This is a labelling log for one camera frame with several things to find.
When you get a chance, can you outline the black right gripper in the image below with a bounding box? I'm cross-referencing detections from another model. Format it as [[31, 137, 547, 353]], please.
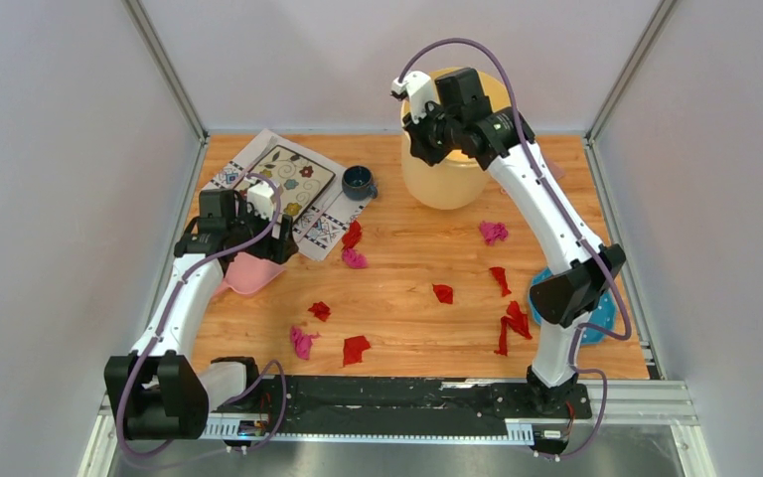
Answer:
[[403, 98, 462, 167]]

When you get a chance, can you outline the aluminium frame post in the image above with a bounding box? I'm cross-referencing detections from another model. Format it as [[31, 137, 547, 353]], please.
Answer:
[[586, 0, 679, 143], [122, 0, 209, 144]]

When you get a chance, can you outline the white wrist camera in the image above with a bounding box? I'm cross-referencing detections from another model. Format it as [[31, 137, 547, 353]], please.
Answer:
[[390, 71, 438, 124], [245, 182, 278, 221]]

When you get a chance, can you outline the floral square plate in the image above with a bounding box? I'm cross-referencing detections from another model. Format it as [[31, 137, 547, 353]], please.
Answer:
[[223, 144, 335, 220]]

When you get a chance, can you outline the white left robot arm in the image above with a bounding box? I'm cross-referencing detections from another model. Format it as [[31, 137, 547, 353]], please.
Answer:
[[103, 183, 298, 440]]

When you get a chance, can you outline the patterned white placemat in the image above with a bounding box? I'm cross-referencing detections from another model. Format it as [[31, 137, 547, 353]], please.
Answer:
[[200, 130, 371, 261]]

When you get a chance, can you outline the red paper scrap long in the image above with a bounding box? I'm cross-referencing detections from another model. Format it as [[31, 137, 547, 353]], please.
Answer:
[[494, 300, 533, 356]]

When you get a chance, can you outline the aluminium frame post right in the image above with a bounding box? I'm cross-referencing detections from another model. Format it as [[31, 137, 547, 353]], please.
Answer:
[[586, 0, 679, 143]]

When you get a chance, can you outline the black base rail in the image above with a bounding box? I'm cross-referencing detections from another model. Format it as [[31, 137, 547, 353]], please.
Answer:
[[203, 376, 593, 442]]

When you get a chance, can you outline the red paper scrap centre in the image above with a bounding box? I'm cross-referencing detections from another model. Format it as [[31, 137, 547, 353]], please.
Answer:
[[432, 284, 454, 304]]

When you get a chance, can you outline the blue polka dot plate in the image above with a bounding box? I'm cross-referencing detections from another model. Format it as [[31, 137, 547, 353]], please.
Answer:
[[528, 268, 619, 347]]

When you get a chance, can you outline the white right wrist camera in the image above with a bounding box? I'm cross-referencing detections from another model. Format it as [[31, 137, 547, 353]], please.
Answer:
[[390, 71, 438, 124]]

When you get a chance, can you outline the aluminium frame post left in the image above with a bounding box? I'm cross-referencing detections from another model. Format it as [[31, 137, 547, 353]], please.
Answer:
[[122, 0, 209, 144]]

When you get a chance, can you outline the magenta paper scrap by placemat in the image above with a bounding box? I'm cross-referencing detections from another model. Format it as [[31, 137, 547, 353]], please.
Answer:
[[341, 247, 369, 269]]

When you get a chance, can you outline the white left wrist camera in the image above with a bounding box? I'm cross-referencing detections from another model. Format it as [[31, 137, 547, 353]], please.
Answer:
[[245, 182, 278, 221]]

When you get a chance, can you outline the red paper scrap by placemat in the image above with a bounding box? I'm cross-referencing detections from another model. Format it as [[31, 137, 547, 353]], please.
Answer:
[[341, 220, 363, 249]]

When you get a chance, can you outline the cream plastic bucket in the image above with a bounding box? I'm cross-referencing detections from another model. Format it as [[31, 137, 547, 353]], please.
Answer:
[[400, 67, 510, 210]]

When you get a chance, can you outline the pink dustpan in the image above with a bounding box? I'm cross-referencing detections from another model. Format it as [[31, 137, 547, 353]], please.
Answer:
[[213, 252, 286, 297]]

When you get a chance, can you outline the magenta paper scrap front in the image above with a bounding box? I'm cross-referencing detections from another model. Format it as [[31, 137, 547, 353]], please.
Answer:
[[290, 326, 320, 361]]

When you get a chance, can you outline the magenta crumpled paper scrap right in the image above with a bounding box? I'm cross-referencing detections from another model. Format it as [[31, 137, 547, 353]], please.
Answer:
[[478, 221, 509, 246]]

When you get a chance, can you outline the dark blue cup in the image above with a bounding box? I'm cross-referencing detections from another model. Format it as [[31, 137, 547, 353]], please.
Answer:
[[342, 165, 379, 201]]

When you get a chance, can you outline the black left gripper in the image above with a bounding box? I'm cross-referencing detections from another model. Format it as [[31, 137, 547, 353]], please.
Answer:
[[227, 200, 298, 265]]

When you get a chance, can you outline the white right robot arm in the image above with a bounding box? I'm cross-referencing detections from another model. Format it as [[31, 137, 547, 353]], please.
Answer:
[[391, 68, 626, 416]]

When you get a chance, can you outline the red paper scrap small left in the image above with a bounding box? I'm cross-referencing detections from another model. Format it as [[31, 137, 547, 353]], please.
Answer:
[[308, 301, 331, 322]]

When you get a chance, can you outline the red paper scrap front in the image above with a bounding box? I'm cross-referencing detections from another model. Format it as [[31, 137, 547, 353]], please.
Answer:
[[342, 335, 372, 367]]

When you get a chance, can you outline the red paper scrap right strip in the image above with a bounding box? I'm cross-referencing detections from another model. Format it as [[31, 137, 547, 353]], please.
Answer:
[[489, 266, 512, 296]]

